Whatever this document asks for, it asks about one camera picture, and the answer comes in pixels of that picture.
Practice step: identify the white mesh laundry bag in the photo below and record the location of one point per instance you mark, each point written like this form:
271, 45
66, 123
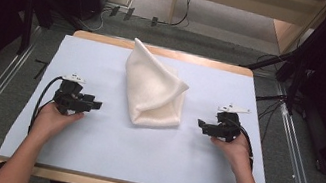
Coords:
152, 89

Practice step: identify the person's right hand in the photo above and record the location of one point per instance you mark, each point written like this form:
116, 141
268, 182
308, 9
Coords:
238, 153

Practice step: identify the black metal stand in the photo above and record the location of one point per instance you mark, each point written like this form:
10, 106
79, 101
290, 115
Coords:
296, 71

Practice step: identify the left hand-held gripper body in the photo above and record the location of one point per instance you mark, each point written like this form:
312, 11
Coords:
67, 96

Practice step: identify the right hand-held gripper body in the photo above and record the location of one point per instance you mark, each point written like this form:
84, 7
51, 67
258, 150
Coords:
227, 126

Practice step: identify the pale blue table mat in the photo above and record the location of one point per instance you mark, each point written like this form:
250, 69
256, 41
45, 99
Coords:
139, 155

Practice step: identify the person's left hand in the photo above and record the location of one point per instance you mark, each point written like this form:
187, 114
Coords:
50, 120

